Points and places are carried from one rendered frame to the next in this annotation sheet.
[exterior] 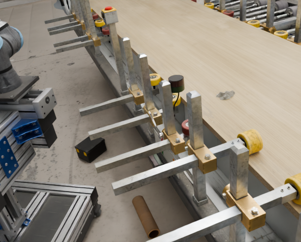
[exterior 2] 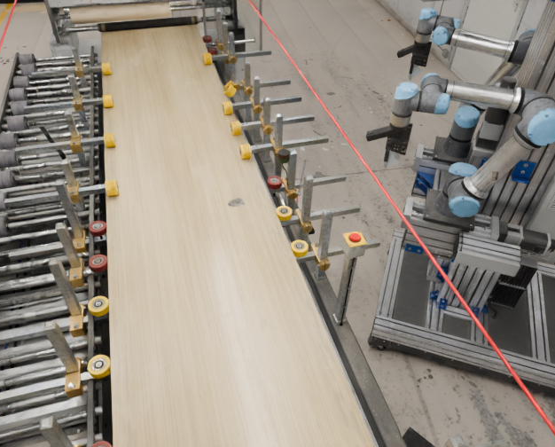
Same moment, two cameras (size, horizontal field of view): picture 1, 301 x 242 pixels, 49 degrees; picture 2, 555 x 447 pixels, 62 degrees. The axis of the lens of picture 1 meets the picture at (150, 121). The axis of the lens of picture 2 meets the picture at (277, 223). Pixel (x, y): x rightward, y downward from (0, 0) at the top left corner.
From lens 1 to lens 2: 318 cm
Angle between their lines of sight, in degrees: 104
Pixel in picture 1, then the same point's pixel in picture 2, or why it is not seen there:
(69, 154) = not seen: outside the picture
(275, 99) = (200, 191)
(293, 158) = (223, 150)
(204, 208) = not seen: hidden behind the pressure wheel
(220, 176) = not seen: hidden behind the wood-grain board
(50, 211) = (414, 308)
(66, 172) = (437, 425)
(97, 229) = (368, 327)
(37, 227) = (419, 294)
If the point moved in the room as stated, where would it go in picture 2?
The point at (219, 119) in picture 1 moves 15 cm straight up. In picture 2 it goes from (252, 182) to (252, 158)
